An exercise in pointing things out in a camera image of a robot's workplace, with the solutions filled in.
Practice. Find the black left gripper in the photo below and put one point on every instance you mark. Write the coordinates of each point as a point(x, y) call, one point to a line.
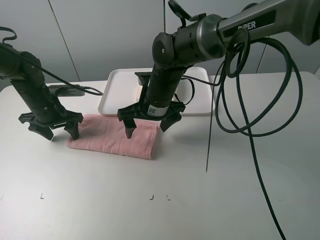
point(47, 114)

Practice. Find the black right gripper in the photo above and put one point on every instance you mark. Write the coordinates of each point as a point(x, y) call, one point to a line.
point(155, 101)

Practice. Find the cream white towel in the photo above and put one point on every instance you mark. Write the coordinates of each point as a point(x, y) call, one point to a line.
point(138, 92)

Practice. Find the pink towel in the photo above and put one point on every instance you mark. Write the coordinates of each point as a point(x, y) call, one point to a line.
point(107, 135)

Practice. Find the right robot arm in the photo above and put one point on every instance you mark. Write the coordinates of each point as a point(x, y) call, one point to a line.
point(202, 38)

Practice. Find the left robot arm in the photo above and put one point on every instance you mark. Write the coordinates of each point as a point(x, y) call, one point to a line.
point(23, 71)

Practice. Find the white rectangular plastic tray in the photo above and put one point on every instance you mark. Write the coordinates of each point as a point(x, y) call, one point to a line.
point(121, 90)

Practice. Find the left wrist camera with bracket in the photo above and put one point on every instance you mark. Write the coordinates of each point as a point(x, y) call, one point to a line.
point(63, 90)

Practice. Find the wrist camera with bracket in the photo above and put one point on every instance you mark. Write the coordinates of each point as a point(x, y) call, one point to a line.
point(143, 78)
point(63, 90)

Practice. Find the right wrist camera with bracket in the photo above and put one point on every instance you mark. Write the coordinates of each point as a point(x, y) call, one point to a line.
point(143, 78)

